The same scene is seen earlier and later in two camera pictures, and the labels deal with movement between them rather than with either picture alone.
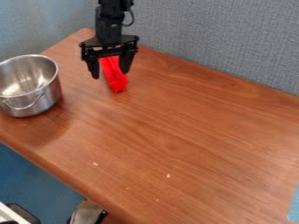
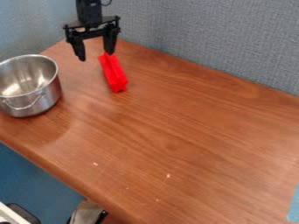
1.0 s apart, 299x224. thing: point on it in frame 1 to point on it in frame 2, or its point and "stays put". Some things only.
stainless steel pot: [30, 90] stays put
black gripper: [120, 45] to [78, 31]
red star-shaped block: [114, 73] stays put
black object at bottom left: [22, 213] stays put
